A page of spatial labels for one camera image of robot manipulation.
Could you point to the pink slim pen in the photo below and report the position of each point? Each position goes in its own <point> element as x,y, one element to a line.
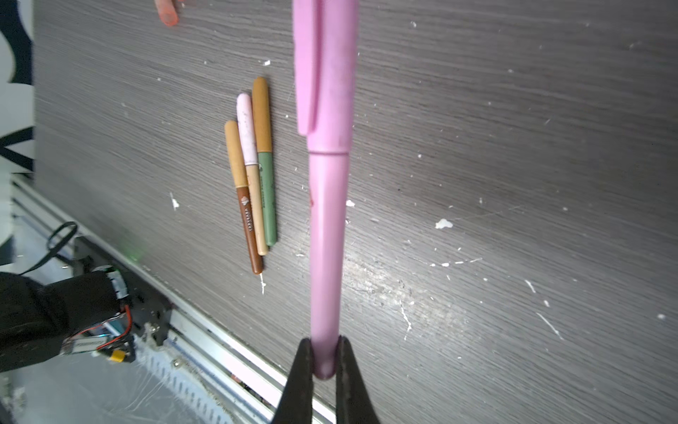
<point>325,35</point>

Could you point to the gold cap green pen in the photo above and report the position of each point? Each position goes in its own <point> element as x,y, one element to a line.
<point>264,145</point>

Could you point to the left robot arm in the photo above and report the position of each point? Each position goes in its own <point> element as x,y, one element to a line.
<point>36,319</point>

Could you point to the pale pink cap tan pen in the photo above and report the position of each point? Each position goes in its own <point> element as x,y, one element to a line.
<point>248,145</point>

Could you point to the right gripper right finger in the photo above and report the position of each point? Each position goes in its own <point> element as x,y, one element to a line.
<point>352,401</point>

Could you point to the white slotted cable duct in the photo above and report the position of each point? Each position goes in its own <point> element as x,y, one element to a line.
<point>197,399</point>

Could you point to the aluminium front rail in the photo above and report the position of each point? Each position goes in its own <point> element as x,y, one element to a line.
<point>251,382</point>

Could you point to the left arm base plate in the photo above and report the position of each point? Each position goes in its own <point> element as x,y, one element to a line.
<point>151,310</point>

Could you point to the tan cap brown pen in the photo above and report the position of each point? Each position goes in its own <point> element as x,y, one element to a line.
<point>238,171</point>

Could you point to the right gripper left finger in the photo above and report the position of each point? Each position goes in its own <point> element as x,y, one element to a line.
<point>296,402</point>

